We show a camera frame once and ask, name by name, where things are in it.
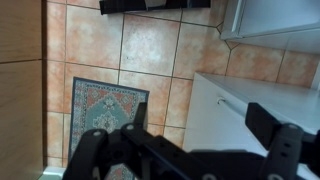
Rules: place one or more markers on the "black base bar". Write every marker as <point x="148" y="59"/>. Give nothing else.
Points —
<point x="126" y="5"/>

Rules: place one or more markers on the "white cabinet door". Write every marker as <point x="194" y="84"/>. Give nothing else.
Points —
<point x="213" y="130"/>

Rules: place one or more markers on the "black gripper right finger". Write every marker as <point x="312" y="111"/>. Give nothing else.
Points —
<point x="283" y="146"/>

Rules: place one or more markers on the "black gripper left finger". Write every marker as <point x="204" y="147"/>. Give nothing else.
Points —
<point x="100" y="153"/>

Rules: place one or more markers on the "patterned teal orange rug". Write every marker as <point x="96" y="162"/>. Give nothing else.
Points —
<point x="103" y="103"/>

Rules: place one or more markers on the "wooden cabinet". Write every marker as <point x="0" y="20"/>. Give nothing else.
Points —
<point x="20" y="90"/>

